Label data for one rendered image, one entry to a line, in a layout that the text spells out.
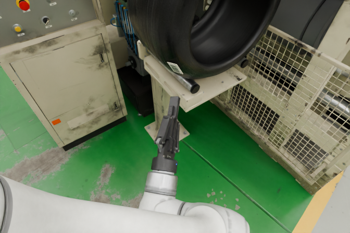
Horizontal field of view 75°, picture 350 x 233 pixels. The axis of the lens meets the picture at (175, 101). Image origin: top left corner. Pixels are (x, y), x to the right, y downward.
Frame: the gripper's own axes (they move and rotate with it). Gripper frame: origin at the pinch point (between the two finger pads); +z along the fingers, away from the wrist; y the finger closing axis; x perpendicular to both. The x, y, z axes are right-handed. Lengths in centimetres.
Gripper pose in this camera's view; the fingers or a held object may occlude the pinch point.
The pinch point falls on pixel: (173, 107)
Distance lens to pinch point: 73.6
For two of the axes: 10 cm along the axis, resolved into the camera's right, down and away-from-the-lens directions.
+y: 4.1, 3.8, 8.3
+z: 1.5, -9.3, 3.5
